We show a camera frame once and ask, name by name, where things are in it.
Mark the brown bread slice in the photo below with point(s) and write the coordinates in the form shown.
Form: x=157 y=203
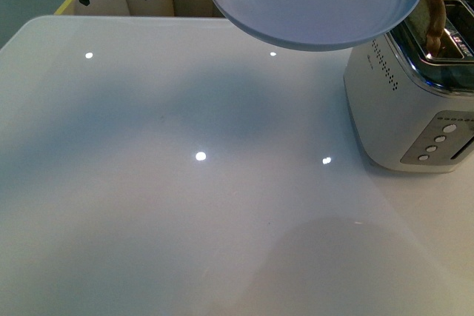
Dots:
x=428 y=20

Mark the white two-slot toaster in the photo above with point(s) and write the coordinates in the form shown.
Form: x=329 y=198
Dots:
x=414 y=112

